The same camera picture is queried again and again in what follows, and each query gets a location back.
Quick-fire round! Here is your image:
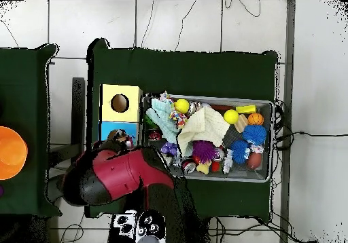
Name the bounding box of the smooth yellow ball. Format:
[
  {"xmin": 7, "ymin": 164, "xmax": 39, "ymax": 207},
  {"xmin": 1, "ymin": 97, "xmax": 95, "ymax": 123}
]
[{"xmin": 223, "ymin": 109, "xmax": 240, "ymax": 125}]

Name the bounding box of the large blue spiky ball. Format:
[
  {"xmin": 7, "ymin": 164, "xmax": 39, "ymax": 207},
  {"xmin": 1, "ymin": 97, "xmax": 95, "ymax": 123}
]
[{"xmin": 242, "ymin": 124, "xmax": 268, "ymax": 146}]

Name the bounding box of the wooden three-hole box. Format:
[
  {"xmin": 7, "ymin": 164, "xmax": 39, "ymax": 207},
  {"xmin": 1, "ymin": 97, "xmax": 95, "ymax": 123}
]
[{"xmin": 98, "ymin": 83, "xmax": 144, "ymax": 149}]

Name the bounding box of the orange round object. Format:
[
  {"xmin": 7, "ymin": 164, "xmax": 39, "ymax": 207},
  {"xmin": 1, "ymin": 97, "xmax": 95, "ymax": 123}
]
[{"xmin": 0, "ymin": 126, "xmax": 29, "ymax": 181}]

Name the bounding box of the shallow wire mesh bin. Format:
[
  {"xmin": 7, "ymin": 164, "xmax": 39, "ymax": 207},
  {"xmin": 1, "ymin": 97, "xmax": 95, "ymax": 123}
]
[{"xmin": 139, "ymin": 92, "xmax": 275, "ymax": 183}]

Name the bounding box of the long black cable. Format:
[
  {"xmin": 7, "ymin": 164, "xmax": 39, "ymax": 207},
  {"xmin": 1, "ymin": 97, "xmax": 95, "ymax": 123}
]
[{"xmin": 273, "ymin": 130, "xmax": 348, "ymax": 138}]

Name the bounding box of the black upright panel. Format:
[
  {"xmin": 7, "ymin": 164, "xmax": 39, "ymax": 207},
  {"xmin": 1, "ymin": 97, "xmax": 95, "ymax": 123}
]
[{"xmin": 71, "ymin": 77, "xmax": 86, "ymax": 157}]

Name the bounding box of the reddish brown ball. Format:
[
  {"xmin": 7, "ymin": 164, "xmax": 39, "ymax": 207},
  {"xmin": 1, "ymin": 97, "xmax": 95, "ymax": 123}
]
[{"xmin": 246, "ymin": 151, "xmax": 264, "ymax": 170}]

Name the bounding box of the small orange basketball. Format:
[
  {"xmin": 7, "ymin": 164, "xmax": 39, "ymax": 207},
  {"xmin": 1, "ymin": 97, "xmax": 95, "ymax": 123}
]
[{"xmin": 247, "ymin": 112, "xmax": 264, "ymax": 126}]

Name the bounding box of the mint waffle cloth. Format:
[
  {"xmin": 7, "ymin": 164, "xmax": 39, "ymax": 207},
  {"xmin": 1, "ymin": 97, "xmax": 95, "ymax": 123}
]
[{"xmin": 145, "ymin": 98, "xmax": 180, "ymax": 145}]

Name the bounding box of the grey rounded base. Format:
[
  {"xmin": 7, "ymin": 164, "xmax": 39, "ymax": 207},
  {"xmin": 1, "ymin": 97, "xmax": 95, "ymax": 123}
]
[{"xmin": 44, "ymin": 177, "xmax": 65, "ymax": 204}]

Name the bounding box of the purple spiky ball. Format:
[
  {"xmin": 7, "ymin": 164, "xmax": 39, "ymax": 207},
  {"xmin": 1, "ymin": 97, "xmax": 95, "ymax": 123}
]
[{"xmin": 192, "ymin": 140, "xmax": 220, "ymax": 164}]

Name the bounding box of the colourful patterned cloth wad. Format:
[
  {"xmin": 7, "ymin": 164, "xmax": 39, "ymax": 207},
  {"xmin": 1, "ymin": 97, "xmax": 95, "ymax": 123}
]
[{"xmin": 169, "ymin": 111, "xmax": 189, "ymax": 129}]

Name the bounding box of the dark green table cloth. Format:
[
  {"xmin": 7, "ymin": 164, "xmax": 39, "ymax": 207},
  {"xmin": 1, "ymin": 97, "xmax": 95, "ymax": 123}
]
[
  {"xmin": 0, "ymin": 43, "xmax": 63, "ymax": 218},
  {"xmin": 85, "ymin": 37, "xmax": 279, "ymax": 222}
]

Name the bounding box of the cream waffle cloth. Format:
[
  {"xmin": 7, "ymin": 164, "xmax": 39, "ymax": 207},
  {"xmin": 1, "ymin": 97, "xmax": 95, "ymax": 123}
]
[{"xmin": 177, "ymin": 105, "xmax": 231, "ymax": 157}]

